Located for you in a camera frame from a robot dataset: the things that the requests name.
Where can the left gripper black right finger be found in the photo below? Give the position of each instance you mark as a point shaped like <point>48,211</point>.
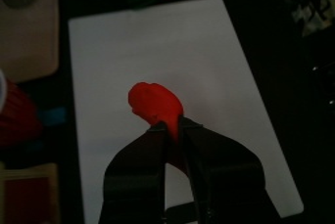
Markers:
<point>226,182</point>

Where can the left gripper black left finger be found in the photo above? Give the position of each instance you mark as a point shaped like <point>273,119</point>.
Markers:
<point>135,175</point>

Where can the small blue plastic piece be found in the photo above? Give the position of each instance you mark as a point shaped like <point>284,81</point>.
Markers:
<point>52,116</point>

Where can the wooden box with red drawer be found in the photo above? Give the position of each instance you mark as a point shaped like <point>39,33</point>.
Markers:
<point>25,201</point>

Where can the red plastic cup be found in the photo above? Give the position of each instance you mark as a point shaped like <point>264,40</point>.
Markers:
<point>17,117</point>

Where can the white rectangular board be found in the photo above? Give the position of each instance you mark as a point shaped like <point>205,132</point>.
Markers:
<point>174,48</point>

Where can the light wooden cutting board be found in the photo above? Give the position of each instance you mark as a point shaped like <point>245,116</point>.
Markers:
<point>25,45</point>

